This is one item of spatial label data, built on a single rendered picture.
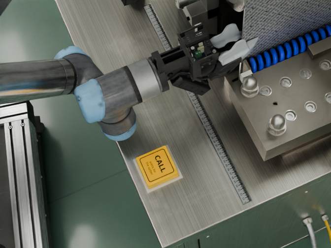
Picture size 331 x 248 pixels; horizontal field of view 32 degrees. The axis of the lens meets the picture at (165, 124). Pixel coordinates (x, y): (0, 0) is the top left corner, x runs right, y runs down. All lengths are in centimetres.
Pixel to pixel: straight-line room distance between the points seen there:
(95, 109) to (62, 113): 130
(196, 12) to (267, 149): 30
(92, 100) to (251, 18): 32
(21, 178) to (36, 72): 97
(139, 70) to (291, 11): 31
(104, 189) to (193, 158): 99
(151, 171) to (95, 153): 105
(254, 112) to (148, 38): 37
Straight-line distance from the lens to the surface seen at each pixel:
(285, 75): 119
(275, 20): 113
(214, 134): 126
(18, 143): 209
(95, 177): 222
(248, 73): 116
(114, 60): 137
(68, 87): 117
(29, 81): 110
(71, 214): 220
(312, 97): 117
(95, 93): 105
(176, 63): 105
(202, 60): 105
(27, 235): 198
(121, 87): 105
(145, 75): 105
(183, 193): 122
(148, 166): 122
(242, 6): 102
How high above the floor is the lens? 207
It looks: 67 degrees down
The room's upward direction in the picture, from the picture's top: 11 degrees counter-clockwise
